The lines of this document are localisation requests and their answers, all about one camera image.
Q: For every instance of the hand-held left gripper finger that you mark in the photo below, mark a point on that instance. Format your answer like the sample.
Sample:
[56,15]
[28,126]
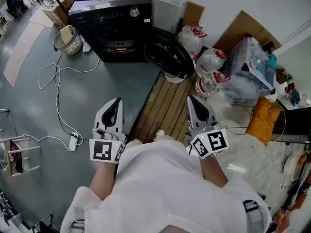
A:
[121,125]
[98,118]

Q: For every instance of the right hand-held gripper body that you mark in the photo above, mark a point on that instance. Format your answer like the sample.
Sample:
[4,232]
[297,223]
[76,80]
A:
[213,139]

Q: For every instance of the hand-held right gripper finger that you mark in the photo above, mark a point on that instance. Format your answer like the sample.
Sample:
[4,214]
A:
[212,118]
[191,120]

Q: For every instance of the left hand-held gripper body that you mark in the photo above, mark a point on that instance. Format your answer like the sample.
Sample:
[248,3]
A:
[102,149]

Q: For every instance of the round black washer door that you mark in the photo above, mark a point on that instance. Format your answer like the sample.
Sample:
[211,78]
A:
[167,54]

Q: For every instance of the person's left forearm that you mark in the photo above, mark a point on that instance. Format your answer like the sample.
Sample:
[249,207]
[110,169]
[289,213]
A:
[102,178]

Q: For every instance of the person's right forearm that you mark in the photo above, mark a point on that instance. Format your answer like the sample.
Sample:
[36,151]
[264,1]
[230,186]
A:
[212,171]

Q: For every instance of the black washing machine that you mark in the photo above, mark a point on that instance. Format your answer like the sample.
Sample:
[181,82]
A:
[97,18]

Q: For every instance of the person's left white shoe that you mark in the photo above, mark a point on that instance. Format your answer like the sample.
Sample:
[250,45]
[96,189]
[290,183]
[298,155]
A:
[137,141]

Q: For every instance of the person's white shoe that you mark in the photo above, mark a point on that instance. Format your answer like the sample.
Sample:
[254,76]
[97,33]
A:
[159,133]
[137,141]

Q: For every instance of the white power strip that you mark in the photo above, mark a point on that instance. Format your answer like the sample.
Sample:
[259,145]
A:
[73,143]

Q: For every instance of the wooden deck platform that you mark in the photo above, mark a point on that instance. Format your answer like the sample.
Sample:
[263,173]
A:
[165,101]

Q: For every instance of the empty clear water jug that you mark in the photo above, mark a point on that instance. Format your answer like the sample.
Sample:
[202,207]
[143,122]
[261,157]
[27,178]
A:
[209,84]

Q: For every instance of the person's right white shoe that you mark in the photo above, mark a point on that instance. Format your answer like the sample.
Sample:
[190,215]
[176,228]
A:
[159,133]

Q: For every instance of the white tube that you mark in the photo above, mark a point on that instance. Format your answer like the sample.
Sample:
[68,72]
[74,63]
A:
[236,168]

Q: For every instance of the large translucent plastic bag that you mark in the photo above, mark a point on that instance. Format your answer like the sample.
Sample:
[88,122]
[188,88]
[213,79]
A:
[243,86]

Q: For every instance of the clear plastic floor sheet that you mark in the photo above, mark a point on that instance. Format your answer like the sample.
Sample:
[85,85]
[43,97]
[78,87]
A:
[255,159]

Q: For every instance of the orange cushion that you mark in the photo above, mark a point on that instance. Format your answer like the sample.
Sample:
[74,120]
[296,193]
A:
[262,120]

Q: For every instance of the white shopping bag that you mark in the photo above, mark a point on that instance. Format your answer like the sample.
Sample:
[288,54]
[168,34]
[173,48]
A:
[262,74]

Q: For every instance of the yellow badminton racket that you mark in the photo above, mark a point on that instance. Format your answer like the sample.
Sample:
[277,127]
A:
[281,120]

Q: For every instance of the person's white shirt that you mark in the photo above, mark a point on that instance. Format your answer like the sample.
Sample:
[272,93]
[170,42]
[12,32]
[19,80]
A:
[165,190]

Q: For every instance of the wicker basket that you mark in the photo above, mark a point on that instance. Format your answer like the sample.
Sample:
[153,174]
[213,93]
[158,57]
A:
[70,42]

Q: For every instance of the white plates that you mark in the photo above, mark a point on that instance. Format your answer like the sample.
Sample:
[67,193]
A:
[291,166]

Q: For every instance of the white rack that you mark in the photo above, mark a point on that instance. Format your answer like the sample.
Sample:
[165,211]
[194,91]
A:
[19,152]

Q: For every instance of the teal glove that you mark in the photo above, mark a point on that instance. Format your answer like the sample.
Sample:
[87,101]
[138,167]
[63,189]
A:
[272,61]

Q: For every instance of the black case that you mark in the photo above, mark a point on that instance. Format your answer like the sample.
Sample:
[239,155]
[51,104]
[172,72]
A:
[298,122]

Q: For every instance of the large cardboard sheet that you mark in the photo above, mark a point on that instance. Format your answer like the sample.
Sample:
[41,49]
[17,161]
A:
[245,28]

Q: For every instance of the orange striped box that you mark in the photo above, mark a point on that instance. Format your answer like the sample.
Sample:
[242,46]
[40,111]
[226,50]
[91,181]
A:
[303,183]

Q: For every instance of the beige floor mat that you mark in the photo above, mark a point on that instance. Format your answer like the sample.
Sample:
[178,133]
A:
[22,52]

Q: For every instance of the small cardboard sheet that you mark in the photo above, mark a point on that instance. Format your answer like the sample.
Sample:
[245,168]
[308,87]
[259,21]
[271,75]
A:
[194,12]

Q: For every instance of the white box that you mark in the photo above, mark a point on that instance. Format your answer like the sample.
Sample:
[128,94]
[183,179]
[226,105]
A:
[167,13]

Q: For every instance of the cardboard box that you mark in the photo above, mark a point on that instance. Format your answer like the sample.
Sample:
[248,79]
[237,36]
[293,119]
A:
[58,11]

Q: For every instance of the black pole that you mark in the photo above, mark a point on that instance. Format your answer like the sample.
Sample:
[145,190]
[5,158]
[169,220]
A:
[60,1]

